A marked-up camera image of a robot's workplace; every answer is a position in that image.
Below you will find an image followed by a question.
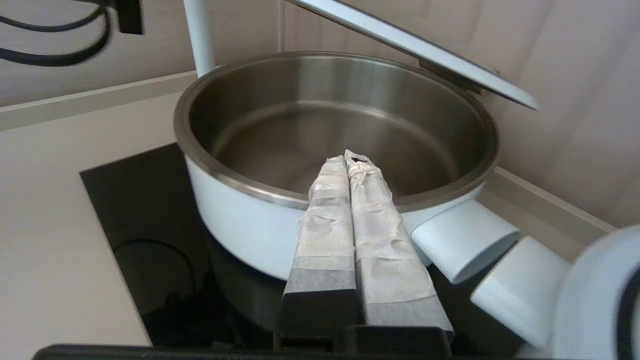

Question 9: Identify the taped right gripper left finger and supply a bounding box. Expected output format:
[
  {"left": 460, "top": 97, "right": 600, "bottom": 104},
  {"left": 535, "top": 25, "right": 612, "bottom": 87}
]
[{"left": 273, "top": 156, "right": 361, "bottom": 351}]

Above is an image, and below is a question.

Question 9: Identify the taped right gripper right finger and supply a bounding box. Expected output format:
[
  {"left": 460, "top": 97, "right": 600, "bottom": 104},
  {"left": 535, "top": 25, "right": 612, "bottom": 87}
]
[{"left": 345, "top": 149, "right": 454, "bottom": 346}]

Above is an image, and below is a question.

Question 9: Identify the glass pot lid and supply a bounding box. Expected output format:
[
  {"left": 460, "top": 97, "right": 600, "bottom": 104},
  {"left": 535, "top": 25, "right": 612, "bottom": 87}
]
[{"left": 287, "top": 0, "right": 541, "bottom": 112}]

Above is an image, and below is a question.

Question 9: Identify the white pot steel interior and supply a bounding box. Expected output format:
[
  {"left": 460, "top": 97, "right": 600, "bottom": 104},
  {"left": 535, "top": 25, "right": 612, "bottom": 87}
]
[
  {"left": 173, "top": 50, "right": 522, "bottom": 285},
  {"left": 470, "top": 235, "right": 573, "bottom": 360}
]

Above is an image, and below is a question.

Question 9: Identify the large black glass hob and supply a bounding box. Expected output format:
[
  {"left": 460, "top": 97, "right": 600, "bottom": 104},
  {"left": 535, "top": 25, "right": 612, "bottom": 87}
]
[{"left": 79, "top": 142, "right": 531, "bottom": 351}]

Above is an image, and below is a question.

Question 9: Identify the white round pole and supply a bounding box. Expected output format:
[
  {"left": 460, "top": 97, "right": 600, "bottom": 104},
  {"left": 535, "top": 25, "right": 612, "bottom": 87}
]
[{"left": 182, "top": 0, "right": 217, "bottom": 79}]

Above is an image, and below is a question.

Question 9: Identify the black cable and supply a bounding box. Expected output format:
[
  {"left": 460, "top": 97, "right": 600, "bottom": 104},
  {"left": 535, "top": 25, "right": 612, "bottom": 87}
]
[{"left": 0, "top": 0, "right": 144, "bottom": 68}]

